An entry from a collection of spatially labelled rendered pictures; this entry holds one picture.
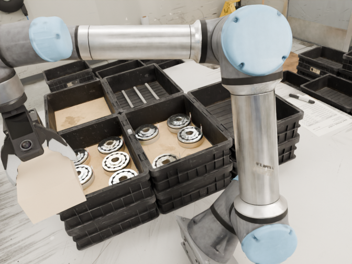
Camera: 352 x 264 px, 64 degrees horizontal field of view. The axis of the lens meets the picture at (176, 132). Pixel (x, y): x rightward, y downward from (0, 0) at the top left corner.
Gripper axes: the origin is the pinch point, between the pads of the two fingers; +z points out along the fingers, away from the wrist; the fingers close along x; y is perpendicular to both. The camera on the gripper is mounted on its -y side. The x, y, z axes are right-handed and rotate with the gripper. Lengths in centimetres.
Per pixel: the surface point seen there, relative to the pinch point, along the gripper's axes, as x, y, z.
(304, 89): -162, 62, 62
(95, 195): -7.6, 4.6, 17.2
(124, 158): -21.7, 22.6, 23.6
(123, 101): -36, 69, 27
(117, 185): -14.4, 4.2, 16.8
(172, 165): -32.4, 2.5, 17.1
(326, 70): -203, 77, 67
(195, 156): -40.3, 1.9, 17.0
